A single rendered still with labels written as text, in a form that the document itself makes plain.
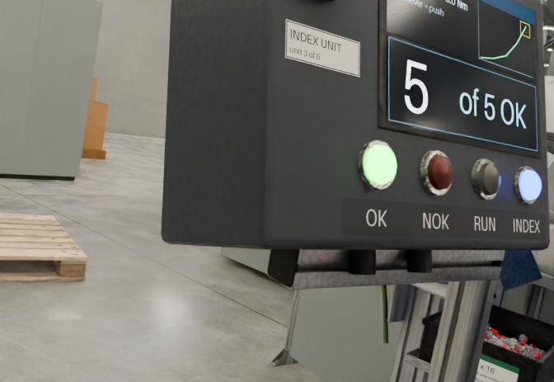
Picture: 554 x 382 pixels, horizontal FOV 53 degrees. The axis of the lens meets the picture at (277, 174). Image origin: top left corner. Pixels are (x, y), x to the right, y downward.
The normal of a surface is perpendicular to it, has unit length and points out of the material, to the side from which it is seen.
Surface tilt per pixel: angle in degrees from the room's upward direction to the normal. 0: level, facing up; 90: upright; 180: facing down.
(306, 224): 75
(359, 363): 90
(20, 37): 90
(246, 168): 90
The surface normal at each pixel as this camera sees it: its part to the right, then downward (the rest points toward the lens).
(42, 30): 0.74, 0.20
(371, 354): -0.80, -0.08
